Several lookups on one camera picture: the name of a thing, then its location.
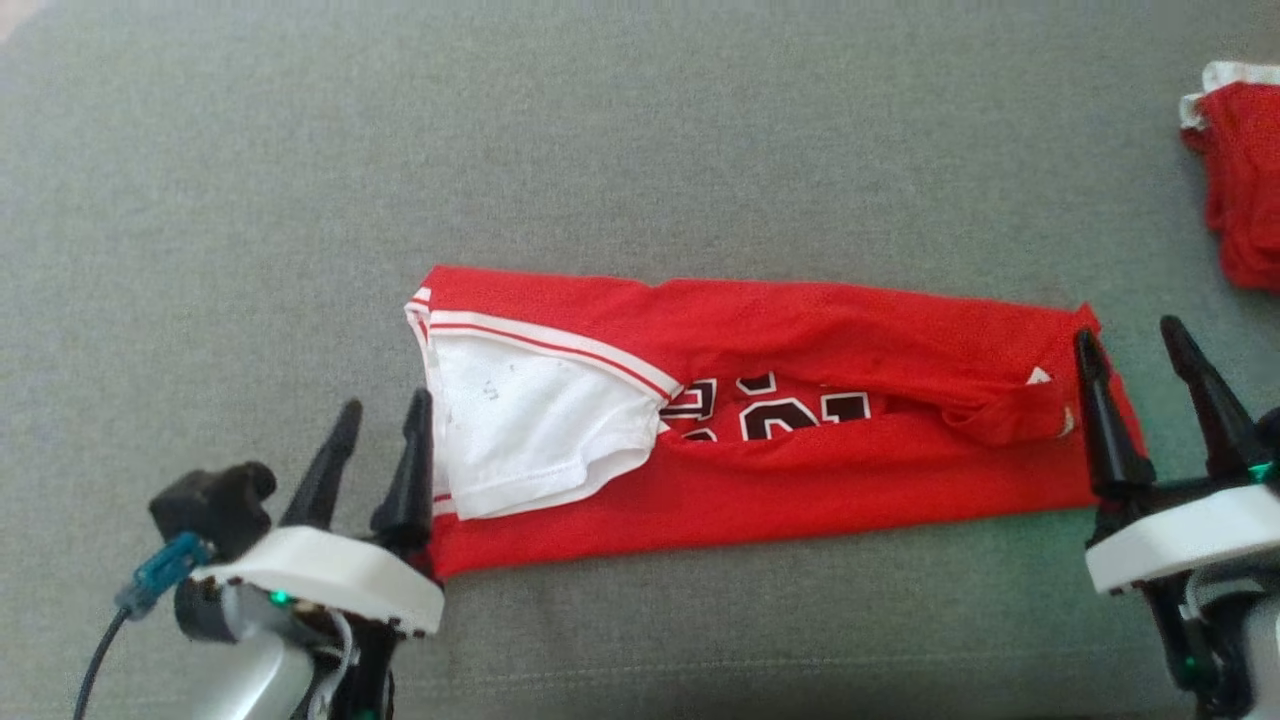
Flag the large grey fabric ottoman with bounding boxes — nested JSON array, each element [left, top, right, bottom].
[[0, 0, 1280, 720]]

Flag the red jersey with white trim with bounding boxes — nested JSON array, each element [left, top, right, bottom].
[[405, 265, 1146, 581]]

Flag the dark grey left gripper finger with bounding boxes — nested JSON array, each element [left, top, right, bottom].
[[280, 400, 363, 531], [370, 390, 436, 551]]

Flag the red shorts with elastic waistband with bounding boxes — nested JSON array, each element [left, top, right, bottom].
[[1180, 62, 1280, 293]]

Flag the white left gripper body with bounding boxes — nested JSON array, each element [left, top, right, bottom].
[[190, 527, 444, 636]]

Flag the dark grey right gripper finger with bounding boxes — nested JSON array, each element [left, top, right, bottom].
[[1160, 316, 1266, 481], [1075, 330, 1156, 501]]

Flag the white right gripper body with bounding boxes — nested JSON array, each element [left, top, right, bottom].
[[1087, 485, 1280, 596]]

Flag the black cable with teal connector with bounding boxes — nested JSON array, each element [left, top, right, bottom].
[[75, 533, 213, 720]]

